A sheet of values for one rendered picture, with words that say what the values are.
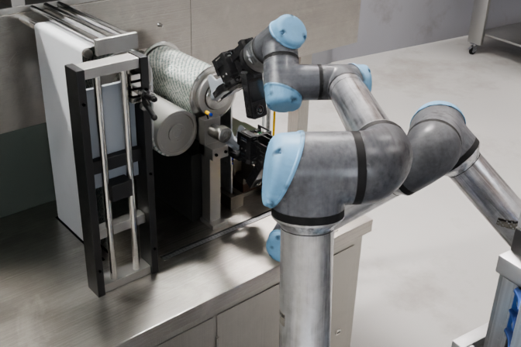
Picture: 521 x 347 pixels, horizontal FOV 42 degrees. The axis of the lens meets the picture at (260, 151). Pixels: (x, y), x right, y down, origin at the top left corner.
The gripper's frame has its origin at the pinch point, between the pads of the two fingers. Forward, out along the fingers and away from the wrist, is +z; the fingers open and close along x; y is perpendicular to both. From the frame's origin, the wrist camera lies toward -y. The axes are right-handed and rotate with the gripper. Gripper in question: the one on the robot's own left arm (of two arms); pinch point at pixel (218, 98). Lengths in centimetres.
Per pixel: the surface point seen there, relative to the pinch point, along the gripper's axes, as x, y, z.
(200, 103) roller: 3.2, 0.9, 3.4
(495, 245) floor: -180, -90, 89
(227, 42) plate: -31.2, 22.6, 28.7
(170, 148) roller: 11.9, -6.3, 10.8
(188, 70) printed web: 1.5, 10.2, 5.1
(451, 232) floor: -172, -77, 105
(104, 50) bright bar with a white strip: 29.2, 14.5, -10.3
